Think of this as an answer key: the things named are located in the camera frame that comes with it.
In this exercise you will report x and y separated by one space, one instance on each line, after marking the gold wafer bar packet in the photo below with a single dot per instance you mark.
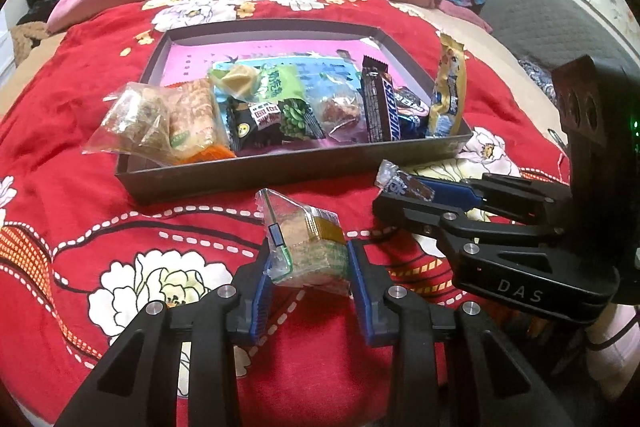
447 92

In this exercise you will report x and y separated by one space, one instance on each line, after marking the clear packet of square cakes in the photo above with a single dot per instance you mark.
310 247

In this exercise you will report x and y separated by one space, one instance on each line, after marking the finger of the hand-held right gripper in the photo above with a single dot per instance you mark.
515 279
450 192

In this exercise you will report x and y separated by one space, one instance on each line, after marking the clear packet of round pastries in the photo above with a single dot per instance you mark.
130 122

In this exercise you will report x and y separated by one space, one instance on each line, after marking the dark patterned cloth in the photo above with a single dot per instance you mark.
535 79

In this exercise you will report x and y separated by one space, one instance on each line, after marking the black green pea packet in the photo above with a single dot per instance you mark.
270 124

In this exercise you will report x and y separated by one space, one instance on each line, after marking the blue chocolate bar packet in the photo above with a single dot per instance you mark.
412 107

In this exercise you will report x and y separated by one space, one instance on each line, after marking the grey cardboard box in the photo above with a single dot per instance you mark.
250 177

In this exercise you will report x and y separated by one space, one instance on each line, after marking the orange cracker packet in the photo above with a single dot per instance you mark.
197 117

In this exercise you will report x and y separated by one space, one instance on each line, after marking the beige bed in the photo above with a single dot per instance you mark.
505 57

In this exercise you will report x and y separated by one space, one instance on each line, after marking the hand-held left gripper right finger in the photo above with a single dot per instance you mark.
365 307

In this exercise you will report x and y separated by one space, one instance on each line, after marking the clear candied haw packet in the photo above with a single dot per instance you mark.
340 114

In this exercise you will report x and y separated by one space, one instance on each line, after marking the brown chocolate bar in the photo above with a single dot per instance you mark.
382 102

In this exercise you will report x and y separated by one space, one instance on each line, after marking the yellow-green snack packet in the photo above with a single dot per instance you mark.
260 79

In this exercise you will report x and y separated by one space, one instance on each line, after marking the pink book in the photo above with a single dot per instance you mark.
310 57

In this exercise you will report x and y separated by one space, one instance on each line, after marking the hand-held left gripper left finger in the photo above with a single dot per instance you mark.
261 307

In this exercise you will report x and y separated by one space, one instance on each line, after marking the red floral blanket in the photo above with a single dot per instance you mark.
75 207

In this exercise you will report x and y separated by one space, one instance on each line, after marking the small brown chocolate packet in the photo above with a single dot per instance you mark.
402 182

